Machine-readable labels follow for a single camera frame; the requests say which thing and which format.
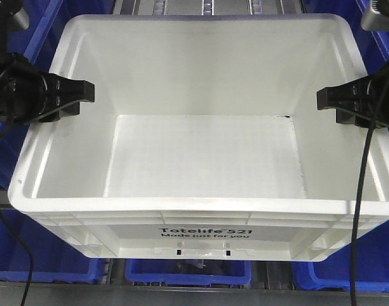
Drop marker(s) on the blue bin lower left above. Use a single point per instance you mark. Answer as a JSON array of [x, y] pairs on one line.
[[54, 259]]

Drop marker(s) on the blue bin upper right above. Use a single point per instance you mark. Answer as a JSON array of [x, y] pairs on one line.
[[380, 54]]

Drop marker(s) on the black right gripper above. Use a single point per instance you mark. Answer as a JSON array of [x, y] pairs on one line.
[[353, 96]]

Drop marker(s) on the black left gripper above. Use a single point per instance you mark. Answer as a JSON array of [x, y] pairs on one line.
[[26, 90]]

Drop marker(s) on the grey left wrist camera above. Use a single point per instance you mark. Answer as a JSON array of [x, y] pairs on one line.
[[13, 15]]

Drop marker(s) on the white plastic Totelife tote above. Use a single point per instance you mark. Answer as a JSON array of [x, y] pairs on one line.
[[204, 140]]

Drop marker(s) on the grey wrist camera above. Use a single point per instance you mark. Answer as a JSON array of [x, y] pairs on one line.
[[13, 15], [376, 16]]

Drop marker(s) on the steel shelf front rail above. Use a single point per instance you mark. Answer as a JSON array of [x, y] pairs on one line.
[[77, 294]]

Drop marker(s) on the blue bin lower right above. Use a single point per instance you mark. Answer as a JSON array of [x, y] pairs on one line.
[[372, 266]]

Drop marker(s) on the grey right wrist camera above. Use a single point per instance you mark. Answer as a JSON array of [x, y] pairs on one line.
[[376, 16]]

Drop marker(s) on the blue bin lower middle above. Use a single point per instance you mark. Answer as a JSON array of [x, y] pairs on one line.
[[189, 272]]

